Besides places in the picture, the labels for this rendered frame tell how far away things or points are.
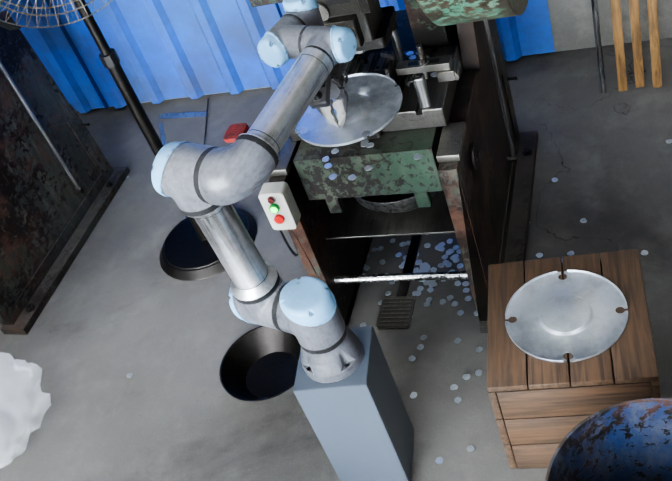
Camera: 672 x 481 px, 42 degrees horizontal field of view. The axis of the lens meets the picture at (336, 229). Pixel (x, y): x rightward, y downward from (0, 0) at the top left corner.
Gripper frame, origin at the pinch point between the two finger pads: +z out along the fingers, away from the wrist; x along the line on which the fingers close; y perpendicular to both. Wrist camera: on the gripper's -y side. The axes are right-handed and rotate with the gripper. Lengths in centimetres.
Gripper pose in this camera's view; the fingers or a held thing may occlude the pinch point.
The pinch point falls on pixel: (338, 124)
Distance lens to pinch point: 222.1
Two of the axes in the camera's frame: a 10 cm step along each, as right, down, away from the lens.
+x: -9.3, 0.6, 3.5
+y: 2.2, -6.9, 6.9
